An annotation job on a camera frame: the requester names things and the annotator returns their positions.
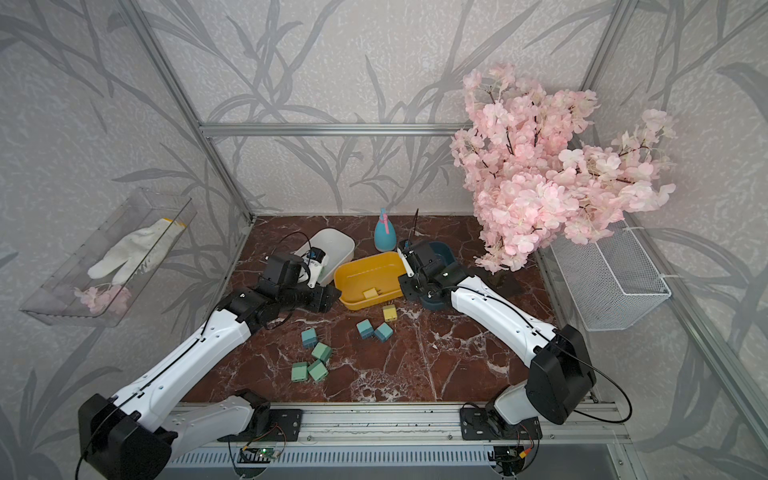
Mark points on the white wire mesh basket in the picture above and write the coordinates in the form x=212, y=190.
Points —
x=613, y=282

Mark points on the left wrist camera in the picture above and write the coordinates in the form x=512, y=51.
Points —
x=314, y=271

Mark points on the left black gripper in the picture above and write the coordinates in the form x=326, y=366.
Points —
x=322, y=299

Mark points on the pink cherry blossom plant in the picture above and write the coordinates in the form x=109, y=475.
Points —
x=530, y=186

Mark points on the white storage box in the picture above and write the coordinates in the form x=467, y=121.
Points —
x=338, y=248

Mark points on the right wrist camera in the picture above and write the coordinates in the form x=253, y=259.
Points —
x=404, y=252

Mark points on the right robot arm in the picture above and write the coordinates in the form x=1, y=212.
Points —
x=560, y=372

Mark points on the yellow storage box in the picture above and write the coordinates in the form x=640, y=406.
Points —
x=381, y=271

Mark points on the dark teal storage box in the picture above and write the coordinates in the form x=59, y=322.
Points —
x=447, y=249

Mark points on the white work glove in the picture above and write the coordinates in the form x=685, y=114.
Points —
x=138, y=252

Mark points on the aluminium front rail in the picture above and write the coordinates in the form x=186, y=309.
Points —
x=390, y=424

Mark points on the clear acrylic wall shelf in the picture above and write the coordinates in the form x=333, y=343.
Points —
x=97, y=285

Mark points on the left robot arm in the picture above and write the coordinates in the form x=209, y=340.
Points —
x=132, y=434

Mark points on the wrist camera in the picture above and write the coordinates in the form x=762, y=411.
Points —
x=404, y=252
x=314, y=271

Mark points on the teal plug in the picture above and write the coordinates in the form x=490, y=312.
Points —
x=309, y=338
x=365, y=329
x=384, y=332

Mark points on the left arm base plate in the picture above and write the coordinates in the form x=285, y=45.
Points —
x=280, y=425

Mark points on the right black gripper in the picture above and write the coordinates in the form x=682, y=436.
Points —
x=404, y=288

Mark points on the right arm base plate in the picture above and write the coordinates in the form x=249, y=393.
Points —
x=481, y=423

